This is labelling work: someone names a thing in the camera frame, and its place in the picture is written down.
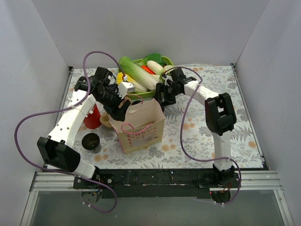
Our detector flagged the brown cardboard cup carrier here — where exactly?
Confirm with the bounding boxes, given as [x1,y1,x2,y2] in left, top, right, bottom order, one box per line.
[100,112,113,129]

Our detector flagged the pink paper gift bag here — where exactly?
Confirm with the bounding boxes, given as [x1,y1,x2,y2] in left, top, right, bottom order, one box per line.
[109,99,166,154]

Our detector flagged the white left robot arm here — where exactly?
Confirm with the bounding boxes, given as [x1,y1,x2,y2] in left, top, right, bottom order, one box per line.
[37,67,135,188]

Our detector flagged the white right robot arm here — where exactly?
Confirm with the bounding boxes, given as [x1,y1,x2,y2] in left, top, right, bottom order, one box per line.
[154,66,237,187]

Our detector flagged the green vegetable basket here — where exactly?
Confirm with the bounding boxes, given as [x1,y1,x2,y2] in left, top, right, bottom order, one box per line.
[118,56,173,98]

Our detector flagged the green napa cabbage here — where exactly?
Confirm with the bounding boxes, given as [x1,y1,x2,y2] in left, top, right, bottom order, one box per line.
[119,56,158,91]

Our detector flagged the red holder of straws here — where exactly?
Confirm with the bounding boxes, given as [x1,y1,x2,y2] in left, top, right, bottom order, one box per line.
[83,104,101,129]

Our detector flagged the white radish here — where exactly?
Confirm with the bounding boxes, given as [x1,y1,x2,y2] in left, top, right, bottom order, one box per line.
[147,60,164,75]

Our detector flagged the yellow napa cabbage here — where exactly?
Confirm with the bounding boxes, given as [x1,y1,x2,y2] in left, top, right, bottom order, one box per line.
[117,72,148,93]

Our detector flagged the orange carrot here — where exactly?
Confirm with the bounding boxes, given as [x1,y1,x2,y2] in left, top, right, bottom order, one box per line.
[141,65,155,74]

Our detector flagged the green leafy bok choy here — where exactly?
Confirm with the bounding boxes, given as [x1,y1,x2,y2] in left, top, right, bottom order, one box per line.
[138,53,163,66]

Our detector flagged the floral patterned table mat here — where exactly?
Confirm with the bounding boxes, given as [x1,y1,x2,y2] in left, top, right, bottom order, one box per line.
[73,65,263,169]

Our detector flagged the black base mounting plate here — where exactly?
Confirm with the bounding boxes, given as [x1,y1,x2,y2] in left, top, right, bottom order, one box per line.
[73,169,239,199]

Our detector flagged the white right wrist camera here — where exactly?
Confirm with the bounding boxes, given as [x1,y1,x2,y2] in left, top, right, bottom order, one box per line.
[163,74,173,86]

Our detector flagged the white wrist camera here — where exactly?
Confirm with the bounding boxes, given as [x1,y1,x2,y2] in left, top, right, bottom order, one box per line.
[118,81,135,99]
[163,74,173,86]

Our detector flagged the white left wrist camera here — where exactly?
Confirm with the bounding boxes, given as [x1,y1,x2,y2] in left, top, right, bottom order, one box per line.
[118,81,135,99]

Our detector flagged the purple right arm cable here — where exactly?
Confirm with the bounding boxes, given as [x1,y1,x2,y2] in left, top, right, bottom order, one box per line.
[162,66,242,204]

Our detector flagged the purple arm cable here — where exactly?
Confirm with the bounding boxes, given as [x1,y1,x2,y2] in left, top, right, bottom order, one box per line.
[14,50,132,213]
[162,66,242,204]

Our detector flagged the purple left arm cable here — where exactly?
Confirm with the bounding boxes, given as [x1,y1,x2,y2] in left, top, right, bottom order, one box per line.
[14,50,132,213]

